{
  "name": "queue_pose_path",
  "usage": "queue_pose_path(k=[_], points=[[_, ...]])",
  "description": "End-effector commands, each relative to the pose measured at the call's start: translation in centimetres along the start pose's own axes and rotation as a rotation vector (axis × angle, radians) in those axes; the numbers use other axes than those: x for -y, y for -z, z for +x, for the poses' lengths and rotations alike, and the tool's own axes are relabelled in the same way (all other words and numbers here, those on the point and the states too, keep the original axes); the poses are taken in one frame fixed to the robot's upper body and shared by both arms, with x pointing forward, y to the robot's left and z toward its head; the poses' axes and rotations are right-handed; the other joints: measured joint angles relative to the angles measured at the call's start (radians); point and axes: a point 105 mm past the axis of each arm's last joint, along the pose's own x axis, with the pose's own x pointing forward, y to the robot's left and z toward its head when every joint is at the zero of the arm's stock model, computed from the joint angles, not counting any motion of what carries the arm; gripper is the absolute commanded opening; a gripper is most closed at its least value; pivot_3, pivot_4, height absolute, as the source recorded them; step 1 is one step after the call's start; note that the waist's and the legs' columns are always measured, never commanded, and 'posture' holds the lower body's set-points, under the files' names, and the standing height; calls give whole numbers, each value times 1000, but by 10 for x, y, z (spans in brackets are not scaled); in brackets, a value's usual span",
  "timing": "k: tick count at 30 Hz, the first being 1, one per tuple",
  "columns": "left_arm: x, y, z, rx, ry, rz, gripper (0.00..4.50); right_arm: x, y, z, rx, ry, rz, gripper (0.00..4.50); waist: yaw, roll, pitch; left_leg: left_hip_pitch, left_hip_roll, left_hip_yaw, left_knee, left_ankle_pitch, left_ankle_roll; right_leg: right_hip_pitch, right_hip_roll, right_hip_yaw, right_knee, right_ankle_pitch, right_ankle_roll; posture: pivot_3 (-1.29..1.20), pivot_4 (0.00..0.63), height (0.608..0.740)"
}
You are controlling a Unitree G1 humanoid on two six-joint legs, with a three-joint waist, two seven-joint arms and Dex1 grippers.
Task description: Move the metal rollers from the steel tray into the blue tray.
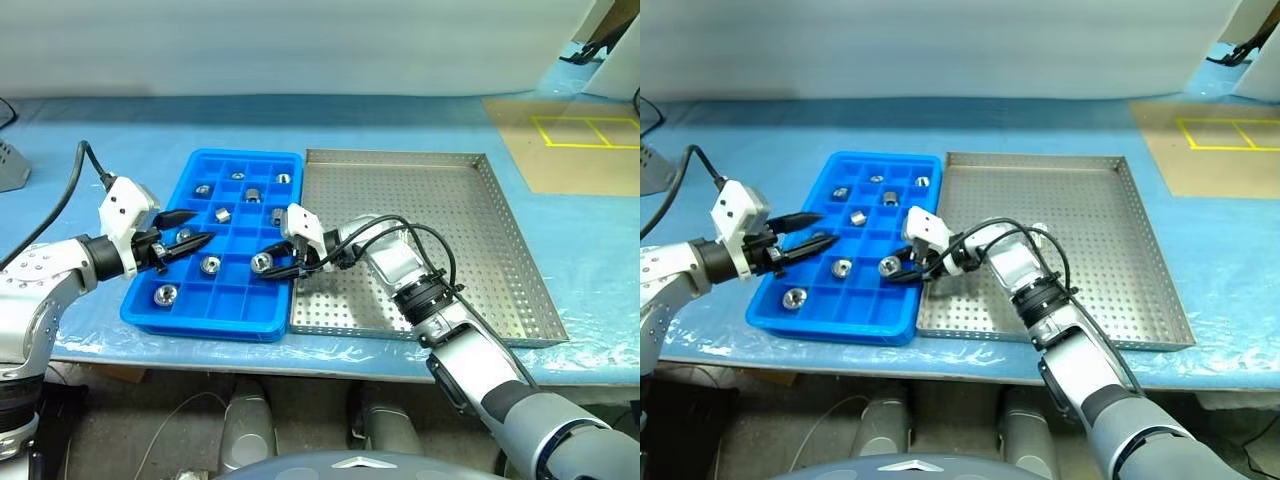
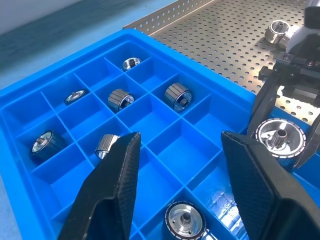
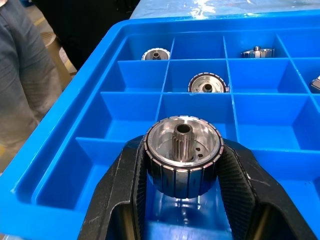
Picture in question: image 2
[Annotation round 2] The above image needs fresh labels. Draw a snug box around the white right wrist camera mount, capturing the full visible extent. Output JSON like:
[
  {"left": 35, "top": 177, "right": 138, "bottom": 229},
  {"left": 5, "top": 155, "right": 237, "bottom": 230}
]
[{"left": 284, "top": 23, "right": 320, "bottom": 55}]

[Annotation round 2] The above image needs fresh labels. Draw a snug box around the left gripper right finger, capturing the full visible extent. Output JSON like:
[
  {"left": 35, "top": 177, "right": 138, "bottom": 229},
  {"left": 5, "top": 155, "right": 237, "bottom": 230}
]
[{"left": 221, "top": 131, "right": 320, "bottom": 240}]

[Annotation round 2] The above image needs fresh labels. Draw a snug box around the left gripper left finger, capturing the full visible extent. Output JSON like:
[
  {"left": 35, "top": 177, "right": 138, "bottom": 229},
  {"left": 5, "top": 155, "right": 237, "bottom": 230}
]
[{"left": 57, "top": 131, "right": 142, "bottom": 240}]

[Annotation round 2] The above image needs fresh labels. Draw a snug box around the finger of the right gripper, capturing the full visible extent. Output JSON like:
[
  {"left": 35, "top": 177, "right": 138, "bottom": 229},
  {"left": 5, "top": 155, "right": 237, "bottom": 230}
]
[
  {"left": 246, "top": 77, "right": 280, "bottom": 137},
  {"left": 293, "top": 119, "right": 320, "bottom": 168}
]

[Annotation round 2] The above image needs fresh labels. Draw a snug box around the blue compartment tray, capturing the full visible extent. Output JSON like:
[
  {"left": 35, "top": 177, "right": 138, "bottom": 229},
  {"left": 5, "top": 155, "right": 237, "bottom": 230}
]
[{"left": 0, "top": 28, "right": 320, "bottom": 240}]

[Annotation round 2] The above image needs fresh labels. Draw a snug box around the perforated metal tray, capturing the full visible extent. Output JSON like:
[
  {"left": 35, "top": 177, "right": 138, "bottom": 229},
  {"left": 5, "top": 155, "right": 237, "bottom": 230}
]
[{"left": 122, "top": 0, "right": 320, "bottom": 126}]

